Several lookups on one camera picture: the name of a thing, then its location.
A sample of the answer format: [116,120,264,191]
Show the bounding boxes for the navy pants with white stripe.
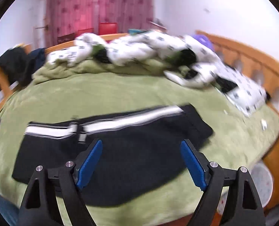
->
[12,104,213,207]

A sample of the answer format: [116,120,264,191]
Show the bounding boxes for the blue jeans leg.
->
[0,195,19,225]

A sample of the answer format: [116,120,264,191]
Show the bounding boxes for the white round bin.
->
[216,161,274,216]

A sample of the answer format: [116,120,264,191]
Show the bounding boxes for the green fleece bed blanket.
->
[0,58,279,226]

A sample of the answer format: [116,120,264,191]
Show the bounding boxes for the black jacket on footboard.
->
[0,47,35,87]

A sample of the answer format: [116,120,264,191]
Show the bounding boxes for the navy garment on footboard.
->
[28,48,46,75]

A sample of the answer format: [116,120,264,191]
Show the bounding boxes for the white floral patterned quilt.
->
[46,30,267,116]

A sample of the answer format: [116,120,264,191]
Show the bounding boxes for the red chair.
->
[98,22,117,35]

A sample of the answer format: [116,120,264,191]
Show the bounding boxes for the pink floral curtain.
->
[45,0,154,47]

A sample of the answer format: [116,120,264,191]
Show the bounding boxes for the wooden bed frame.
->
[0,30,279,209]

